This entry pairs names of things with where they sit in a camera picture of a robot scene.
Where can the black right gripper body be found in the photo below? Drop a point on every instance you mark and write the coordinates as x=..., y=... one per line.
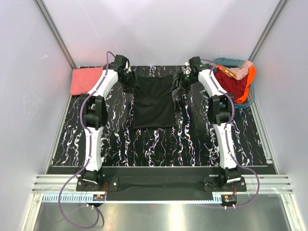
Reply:
x=187, y=81

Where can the aluminium frame post left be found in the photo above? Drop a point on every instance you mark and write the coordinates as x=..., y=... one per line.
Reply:
x=55, y=32

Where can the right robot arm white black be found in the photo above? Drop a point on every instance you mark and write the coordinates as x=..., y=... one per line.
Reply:
x=220, y=114

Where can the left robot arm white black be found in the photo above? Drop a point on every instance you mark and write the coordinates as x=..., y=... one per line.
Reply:
x=93, y=116

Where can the white slotted cable duct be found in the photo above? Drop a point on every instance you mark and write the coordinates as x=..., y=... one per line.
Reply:
x=94, y=199

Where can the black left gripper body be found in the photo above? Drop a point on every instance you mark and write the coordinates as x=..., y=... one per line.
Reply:
x=128, y=81

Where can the aluminium frame post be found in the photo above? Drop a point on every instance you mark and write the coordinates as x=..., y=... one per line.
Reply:
x=269, y=26
x=55, y=32

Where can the aluminium rail front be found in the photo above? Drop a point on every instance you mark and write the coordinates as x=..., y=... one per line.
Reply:
x=268, y=184

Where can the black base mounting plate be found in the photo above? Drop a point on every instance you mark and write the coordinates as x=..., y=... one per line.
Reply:
x=199, y=191

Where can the folded pink t shirt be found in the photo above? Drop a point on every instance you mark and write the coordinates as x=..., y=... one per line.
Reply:
x=84, y=79

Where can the black t shirt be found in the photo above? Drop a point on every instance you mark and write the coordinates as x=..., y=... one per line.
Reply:
x=153, y=105

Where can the light pink t shirt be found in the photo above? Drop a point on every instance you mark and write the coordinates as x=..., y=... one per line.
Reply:
x=237, y=73

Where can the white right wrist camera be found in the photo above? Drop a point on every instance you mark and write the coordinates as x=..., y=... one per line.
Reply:
x=186, y=68

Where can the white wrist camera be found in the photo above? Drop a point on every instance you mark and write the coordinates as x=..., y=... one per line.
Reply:
x=127, y=68
x=186, y=68

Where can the teal plastic laundry basket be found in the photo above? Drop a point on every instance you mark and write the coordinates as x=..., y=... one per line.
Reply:
x=231, y=63

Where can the dark red t shirt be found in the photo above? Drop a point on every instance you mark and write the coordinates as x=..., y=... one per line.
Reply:
x=227, y=83

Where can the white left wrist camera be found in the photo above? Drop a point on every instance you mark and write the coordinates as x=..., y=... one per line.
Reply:
x=127, y=68

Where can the aluminium frame post right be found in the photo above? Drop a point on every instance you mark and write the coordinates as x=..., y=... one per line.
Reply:
x=269, y=26

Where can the orange t shirt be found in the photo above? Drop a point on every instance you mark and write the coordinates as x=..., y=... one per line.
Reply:
x=242, y=86

